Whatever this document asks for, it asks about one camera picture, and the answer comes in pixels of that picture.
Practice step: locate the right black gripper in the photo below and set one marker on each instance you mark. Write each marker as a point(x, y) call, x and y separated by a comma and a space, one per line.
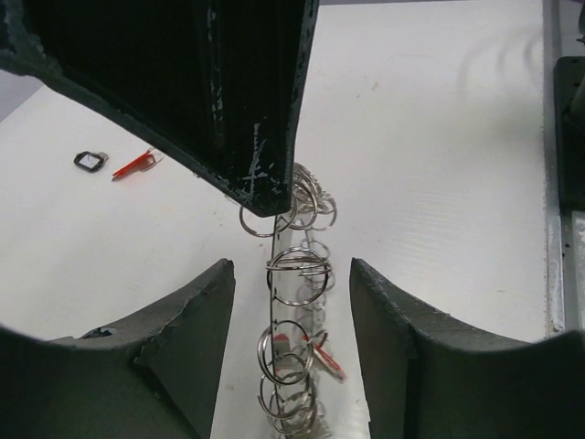
point(215, 85)

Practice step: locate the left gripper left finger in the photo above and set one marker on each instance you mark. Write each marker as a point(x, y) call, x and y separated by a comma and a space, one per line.
point(152, 374)

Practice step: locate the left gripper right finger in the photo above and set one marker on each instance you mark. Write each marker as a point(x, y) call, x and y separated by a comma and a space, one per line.
point(427, 374)

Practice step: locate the red key tag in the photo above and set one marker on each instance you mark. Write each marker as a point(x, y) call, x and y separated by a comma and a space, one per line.
point(142, 163)

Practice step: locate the metal disc with key rings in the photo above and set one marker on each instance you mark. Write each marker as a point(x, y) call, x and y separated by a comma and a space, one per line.
point(299, 275)

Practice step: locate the red handled key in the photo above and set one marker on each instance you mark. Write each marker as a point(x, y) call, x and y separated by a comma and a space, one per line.
point(292, 364)

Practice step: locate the black white key tag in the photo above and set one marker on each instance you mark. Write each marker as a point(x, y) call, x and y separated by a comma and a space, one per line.
point(90, 161)

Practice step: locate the aluminium mounting rail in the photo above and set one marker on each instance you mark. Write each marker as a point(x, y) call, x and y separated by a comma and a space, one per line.
point(563, 98)

